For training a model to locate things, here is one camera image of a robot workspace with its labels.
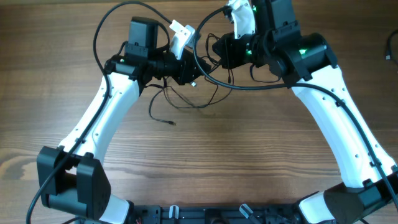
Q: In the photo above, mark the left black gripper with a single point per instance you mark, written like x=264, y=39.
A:
x=188, y=62

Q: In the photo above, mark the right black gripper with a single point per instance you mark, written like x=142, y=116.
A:
x=225, y=50

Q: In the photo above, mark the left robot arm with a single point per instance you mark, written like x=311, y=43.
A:
x=71, y=176

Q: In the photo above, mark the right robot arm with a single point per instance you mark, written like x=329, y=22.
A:
x=267, y=33

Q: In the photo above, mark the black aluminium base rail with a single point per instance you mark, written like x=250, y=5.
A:
x=265, y=214

